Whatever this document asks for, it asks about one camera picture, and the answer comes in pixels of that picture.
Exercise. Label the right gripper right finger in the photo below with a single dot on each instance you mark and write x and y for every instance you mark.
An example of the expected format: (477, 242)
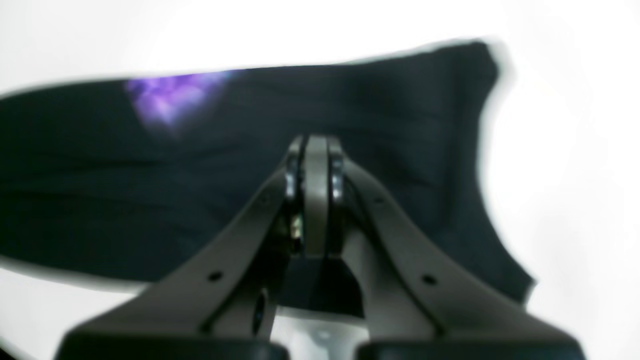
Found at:
(418, 303)

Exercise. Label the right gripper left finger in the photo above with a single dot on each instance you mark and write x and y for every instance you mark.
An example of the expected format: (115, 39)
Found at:
(220, 304)

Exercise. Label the black T-shirt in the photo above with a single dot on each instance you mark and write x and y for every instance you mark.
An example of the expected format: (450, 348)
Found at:
(128, 178)

